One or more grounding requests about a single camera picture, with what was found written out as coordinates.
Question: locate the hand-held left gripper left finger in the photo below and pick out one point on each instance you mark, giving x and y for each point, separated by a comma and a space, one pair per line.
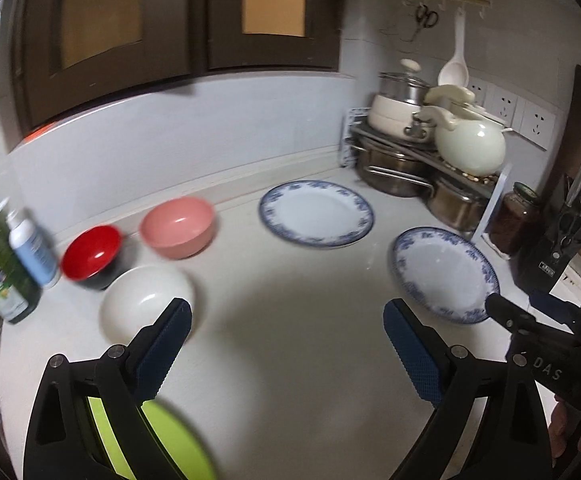
163, 345

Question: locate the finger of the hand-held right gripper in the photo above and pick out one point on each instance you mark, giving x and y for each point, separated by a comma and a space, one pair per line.
507, 312
550, 302

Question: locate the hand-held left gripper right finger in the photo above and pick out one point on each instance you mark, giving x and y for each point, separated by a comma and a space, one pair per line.
413, 347

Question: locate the white bowl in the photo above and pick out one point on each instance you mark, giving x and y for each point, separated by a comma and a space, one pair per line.
135, 295

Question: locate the blue patterned white plate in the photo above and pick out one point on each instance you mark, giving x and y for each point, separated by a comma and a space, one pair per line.
315, 212
440, 272

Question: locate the lime green plate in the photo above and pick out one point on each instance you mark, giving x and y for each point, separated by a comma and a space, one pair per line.
170, 440

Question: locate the red bowl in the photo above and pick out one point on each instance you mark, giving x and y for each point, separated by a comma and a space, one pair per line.
90, 252

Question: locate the pink bowl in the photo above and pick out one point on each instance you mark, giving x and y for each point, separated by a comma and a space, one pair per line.
175, 225

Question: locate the person's right hand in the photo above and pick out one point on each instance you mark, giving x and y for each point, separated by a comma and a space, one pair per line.
561, 422

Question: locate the glass jar with dark contents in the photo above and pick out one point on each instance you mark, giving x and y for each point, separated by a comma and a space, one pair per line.
512, 220

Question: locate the small steel pot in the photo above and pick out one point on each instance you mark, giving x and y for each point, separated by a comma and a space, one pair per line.
455, 205

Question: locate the stainless steel pots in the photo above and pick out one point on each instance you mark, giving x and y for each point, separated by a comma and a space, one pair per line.
458, 169

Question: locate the white blue spray bottle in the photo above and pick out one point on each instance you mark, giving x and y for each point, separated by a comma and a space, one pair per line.
33, 255

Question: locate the white ceramic pot with lid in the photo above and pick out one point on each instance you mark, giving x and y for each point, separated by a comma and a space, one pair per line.
470, 145

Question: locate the wide steel pot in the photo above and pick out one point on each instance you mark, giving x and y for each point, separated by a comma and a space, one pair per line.
395, 172

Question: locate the cream cooking pot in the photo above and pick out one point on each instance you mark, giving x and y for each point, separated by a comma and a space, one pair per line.
390, 115

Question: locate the white ladle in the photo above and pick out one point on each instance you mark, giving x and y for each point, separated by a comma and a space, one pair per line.
453, 72

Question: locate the steel steamer pot with lid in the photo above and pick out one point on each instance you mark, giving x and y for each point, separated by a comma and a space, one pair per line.
403, 87

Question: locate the black kitchen scissors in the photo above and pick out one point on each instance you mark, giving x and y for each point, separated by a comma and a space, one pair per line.
424, 17

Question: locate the brown cabinet door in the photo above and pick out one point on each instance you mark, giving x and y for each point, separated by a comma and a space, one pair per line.
270, 10
100, 25

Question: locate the white wall socket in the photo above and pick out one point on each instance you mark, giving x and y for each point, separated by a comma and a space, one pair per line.
502, 105
536, 122
477, 91

